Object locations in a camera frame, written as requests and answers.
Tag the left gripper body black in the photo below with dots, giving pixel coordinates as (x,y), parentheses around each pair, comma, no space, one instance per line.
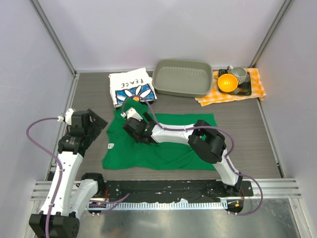
(85,133)

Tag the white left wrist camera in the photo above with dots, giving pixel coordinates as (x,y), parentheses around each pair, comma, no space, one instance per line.
(67,118)

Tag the black floral square plate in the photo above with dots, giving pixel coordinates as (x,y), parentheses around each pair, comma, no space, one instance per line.
(243,89)

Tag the orange checkered cloth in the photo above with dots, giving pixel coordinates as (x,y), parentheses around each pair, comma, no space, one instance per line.
(215,96)

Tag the slotted cable duct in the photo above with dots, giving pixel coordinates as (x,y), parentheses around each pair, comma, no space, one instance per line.
(182,205)

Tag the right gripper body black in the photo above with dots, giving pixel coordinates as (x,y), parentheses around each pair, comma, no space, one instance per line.
(143,122)

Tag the orange bowl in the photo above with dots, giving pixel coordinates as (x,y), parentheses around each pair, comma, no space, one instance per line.
(227,83)

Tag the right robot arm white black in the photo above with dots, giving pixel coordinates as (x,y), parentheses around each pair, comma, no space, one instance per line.
(205,140)

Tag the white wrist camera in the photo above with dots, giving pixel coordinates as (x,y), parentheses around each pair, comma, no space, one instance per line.
(67,118)
(131,114)

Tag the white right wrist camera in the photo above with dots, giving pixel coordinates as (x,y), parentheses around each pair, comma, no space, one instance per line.
(131,114)

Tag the grey striped mug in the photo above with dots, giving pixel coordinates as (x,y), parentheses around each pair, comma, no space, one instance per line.
(240,73)

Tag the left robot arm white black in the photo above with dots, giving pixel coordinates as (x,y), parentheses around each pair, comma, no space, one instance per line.
(59,216)

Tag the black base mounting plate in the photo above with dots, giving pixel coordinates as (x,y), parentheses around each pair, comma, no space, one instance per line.
(168,191)

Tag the green t shirt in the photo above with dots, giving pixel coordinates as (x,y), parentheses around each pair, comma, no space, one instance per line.
(126,153)

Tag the grey plastic tray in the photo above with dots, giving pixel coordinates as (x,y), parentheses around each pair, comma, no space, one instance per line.
(185,78)

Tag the white folded daisy t shirt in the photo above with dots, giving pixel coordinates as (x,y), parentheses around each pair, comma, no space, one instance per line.
(136,82)

